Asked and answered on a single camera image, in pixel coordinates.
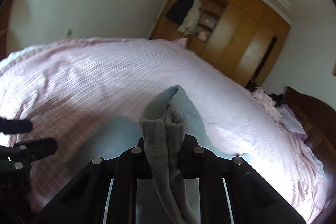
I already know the light blue pant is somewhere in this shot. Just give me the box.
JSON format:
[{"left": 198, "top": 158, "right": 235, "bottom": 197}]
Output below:
[{"left": 106, "top": 86, "right": 243, "bottom": 223}]

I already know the pink striped bed sheet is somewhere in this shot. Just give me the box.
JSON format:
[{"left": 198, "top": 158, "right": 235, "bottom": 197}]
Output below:
[{"left": 1, "top": 38, "right": 330, "bottom": 223}]

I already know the pink crumpled pillow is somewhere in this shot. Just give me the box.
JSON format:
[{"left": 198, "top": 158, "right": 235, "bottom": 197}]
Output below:
[{"left": 252, "top": 87, "right": 308, "bottom": 141}]

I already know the dark wooden headboard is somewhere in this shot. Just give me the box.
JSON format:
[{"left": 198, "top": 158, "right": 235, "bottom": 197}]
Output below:
[{"left": 284, "top": 87, "right": 335, "bottom": 174}]

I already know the wooden wardrobe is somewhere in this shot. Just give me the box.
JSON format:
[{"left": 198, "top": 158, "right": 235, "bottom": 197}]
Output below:
[{"left": 150, "top": 0, "right": 290, "bottom": 88}]

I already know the beige hanging garment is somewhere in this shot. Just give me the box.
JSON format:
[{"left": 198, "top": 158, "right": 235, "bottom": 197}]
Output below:
[{"left": 177, "top": 0, "right": 203, "bottom": 35}]

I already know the black hanging garment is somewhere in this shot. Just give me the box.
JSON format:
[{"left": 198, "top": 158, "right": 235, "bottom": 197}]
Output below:
[{"left": 165, "top": 0, "right": 195, "bottom": 25}]

